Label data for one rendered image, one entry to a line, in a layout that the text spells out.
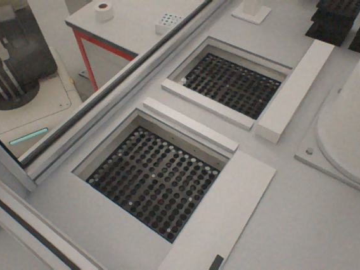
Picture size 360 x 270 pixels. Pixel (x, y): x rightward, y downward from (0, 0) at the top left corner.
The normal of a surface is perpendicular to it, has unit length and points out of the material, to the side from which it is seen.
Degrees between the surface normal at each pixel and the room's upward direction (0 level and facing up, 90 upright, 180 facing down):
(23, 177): 90
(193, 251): 0
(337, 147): 90
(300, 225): 0
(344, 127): 90
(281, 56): 0
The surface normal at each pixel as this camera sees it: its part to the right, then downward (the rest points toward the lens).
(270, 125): -0.03, -0.58
